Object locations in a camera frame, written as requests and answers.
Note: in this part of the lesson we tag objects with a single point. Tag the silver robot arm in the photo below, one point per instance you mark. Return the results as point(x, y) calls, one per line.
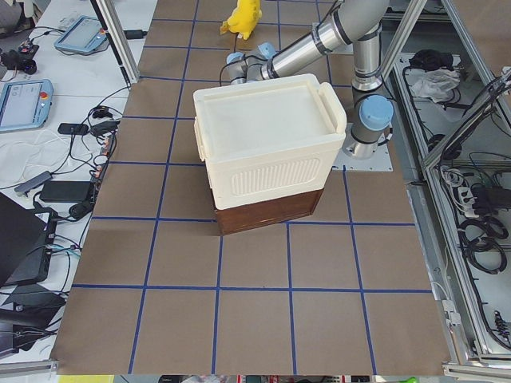
point(347, 23)

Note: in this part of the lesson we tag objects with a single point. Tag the dark wooden drawer cabinet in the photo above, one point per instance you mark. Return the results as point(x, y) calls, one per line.
point(265, 213)

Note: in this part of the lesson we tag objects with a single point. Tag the cream plastic storage box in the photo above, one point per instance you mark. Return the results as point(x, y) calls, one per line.
point(268, 139)

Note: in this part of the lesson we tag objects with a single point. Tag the yellow plush dinosaur toy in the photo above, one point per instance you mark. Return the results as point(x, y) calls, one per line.
point(243, 19)

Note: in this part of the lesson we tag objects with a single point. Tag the black power adapter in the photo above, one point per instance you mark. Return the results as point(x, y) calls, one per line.
point(64, 191)

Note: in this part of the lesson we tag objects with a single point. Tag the white crumpled cloth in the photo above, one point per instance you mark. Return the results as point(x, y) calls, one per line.
point(437, 85)

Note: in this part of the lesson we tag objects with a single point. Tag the black cloth bundle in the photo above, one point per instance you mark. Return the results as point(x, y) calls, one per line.
point(431, 59)

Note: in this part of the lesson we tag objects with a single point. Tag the blue teach pendant far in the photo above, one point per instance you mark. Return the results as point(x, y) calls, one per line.
point(85, 36)

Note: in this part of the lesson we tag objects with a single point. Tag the blue teach pendant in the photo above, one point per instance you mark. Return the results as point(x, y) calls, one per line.
point(85, 36)
point(25, 104)

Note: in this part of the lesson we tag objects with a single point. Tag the black laptop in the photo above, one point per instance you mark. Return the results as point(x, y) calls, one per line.
point(25, 238)

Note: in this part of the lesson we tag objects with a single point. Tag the blue teach pendant near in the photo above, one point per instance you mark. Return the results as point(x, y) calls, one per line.
point(25, 104)

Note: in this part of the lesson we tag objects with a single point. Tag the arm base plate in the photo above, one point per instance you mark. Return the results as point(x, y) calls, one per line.
point(357, 157)

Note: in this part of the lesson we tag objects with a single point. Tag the aluminium frame post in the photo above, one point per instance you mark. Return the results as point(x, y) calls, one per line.
point(111, 24)

